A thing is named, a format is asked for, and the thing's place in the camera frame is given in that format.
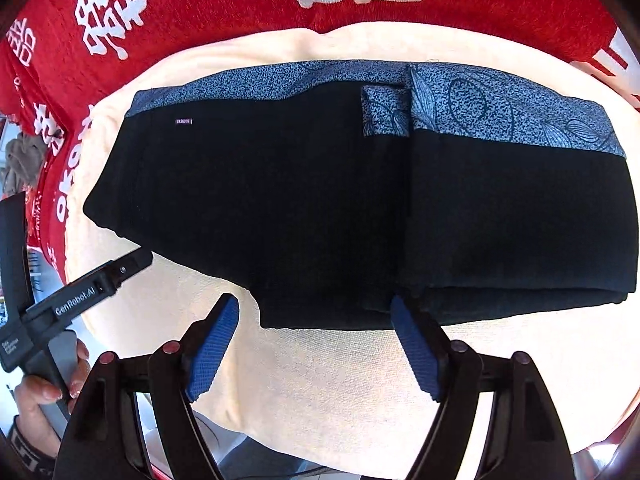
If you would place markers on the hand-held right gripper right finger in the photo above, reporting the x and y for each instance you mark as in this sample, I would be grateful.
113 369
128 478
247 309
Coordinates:
415 350

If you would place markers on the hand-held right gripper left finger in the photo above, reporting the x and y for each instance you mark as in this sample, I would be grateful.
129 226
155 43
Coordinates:
210 355

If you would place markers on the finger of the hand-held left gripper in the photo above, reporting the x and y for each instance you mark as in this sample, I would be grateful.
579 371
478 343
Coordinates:
125 267

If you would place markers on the black pants with patterned stripe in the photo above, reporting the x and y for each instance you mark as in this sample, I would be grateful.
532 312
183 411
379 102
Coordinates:
310 200

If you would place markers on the person's left forearm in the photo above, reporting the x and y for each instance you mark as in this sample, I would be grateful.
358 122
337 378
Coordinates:
27 452

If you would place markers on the person's left hand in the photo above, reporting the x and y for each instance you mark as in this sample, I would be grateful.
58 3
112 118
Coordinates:
35 400

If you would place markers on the cream blanket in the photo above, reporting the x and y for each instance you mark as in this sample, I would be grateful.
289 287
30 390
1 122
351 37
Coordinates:
325 390

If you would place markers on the grey cloth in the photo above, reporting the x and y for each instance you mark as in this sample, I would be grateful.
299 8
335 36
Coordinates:
22 162

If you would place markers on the red printed blanket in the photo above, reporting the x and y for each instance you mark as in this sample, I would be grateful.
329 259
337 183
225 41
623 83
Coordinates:
225 5

